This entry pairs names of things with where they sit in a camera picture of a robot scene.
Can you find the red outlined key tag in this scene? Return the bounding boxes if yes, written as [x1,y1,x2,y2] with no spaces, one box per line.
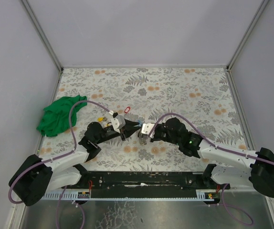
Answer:
[124,106,131,114]

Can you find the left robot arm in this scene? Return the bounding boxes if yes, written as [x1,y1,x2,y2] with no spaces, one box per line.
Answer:
[8,117,141,206]

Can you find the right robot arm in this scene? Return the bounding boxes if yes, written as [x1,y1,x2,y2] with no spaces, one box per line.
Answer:
[141,117,274,198]

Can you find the floral patterned tablecloth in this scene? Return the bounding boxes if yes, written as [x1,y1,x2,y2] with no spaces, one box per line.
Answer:
[38,67,247,171]

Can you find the green crumpled cloth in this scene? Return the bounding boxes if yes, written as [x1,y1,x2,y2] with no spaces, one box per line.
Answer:
[36,95,87,137]

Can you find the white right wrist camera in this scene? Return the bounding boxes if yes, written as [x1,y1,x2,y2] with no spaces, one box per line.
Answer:
[140,123,154,135]

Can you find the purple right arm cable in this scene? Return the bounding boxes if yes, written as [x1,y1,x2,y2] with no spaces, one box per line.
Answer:
[148,113,274,187]

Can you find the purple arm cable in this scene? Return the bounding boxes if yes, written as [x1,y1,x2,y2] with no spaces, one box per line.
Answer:
[148,113,274,187]
[9,100,115,203]

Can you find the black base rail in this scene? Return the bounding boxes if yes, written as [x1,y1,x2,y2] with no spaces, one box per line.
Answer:
[67,171,224,199]

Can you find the white slotted cable duct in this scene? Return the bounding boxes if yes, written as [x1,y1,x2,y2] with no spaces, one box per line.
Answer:
[41,190,216,203]

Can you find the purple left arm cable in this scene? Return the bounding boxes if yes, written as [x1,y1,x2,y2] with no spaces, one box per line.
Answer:
[9,100,115,203]

